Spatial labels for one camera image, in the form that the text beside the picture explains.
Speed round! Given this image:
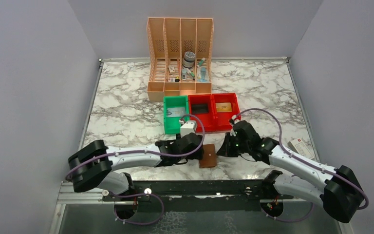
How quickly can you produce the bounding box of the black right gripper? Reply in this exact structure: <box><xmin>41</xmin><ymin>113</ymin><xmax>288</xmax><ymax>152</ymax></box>
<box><xmin>217</xmin><ymin>132</ymin><xmax>250</xmax><ymax>157</ymax></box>

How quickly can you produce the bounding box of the red plastic bin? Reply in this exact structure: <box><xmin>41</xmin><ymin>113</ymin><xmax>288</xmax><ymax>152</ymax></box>
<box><xmin>188</xmin><ymin>94</ymin><xmax>216</xmax><ymax>132</ymax></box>
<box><xmin>212</xmin><ymin>93</ymin><xmax>240</xmax><ymax>132</ymax></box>

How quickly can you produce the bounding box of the brown leather card holder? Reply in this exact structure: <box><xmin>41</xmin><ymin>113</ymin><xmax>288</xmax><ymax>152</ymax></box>
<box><xmin>199</xmin><ymin>144</ymin><xmax>217</xmax><ymax>169</ymax></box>

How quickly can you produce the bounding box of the green plastic bin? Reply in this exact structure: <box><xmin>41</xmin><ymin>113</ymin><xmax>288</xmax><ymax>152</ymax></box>
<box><xmin>163</xmin><ymin>96</ymin><xmax>189</xmax><ymax>135</ymax></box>

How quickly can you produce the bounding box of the gold VIP card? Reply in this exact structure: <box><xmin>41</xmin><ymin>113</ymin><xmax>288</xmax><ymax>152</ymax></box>
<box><xmin>215</xmin><ymin>102</ymin><xmax>233</xmax><ymax>113</ymax></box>

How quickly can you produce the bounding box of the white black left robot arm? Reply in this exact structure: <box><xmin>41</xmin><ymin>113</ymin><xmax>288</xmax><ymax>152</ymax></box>
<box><xmin>66</xmin><ymin>133</ymin><xmax>204</xmax><ymax>200</ymax></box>

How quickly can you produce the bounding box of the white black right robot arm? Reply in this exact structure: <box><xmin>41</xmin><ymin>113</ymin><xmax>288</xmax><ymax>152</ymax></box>
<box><xmin>216</xmin><ymin>120</ymin><xmax>365</xmax><ymax>223</ymax></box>

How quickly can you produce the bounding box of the silver card in green bin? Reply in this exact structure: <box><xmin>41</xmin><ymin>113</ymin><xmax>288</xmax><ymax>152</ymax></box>
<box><xmin>166</xmin><ymin>107</ymin><xmax>186</xmax><ymax>117</ymax></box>

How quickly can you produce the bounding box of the black card in red bin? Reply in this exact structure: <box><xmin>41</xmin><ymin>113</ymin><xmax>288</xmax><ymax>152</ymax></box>
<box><xmin>191</xmin><ymin>104</ymin><xmax>209</xmax><ymax>115</ymax></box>

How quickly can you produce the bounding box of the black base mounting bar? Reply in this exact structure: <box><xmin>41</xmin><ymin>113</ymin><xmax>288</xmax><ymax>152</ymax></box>
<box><xmin>102</xmin><ymin>179</ymin><xmax>292</xmax><ymax>213</ymax></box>

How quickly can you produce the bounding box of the small white red box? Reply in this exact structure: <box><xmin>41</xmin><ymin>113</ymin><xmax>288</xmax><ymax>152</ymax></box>
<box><xmin>288</xmin><ymin>138</ymin><xmax>315</xmax><ymax>160</ymax></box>

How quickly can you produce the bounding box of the small red black item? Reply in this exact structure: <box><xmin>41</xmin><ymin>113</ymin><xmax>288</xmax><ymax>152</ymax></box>
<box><xmin>168</xmin><ymin>78</ymin><xmax>180</xmax><ymax>82</ymax></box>

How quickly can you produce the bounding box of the small grey white bottle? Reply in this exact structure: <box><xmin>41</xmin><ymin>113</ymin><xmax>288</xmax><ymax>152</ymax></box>
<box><xmin>182</xmin><ymin>71</ymin><xmax>187</xmax><ymax>80</ymax></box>

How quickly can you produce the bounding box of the green white marker pen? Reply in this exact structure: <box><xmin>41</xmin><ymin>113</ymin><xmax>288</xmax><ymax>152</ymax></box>
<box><xmin>185</xmin><ymin>68</ymin><xmax>195</xmax><ymax>80</ymax></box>

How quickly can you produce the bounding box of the teal packaged item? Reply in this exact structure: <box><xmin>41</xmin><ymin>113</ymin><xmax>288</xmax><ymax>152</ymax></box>
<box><xmin>196</xmin><ymin>66</ymin><xmax>210</xmax><ymax>83</ymax></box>

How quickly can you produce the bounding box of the grey round tin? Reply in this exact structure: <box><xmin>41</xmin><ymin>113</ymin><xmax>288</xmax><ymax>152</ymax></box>
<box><xmin>182</xmin><ymin>51</ymin><xmax>196</xmax><ymax>68</ymax></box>

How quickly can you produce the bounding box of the small teal tube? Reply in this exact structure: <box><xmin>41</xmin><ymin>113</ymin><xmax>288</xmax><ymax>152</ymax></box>
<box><xmin>197</xmin><ymin>58</ymin><xmax>206</xmax><ymax>67</ymax></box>

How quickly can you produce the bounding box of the orange plastic desk organizer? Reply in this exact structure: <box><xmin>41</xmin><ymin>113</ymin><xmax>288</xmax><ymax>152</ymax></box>
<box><xmin>147</xmin><ymin>18</ymin><xmax>214</xmax><ymax>102</ymax></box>

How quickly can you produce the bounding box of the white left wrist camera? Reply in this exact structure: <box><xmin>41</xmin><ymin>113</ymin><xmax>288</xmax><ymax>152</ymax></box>
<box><xmin>179</xmin><ymin>120</ymin><xmax>197</xmax><ymax>137</ymax></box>

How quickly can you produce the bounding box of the aluminium frame rail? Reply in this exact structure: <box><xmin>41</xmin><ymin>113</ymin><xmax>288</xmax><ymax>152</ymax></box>
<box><xmin>57</xmin><ymin>175</ymin><xmax>334</xmax><ymax>204</ymax></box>

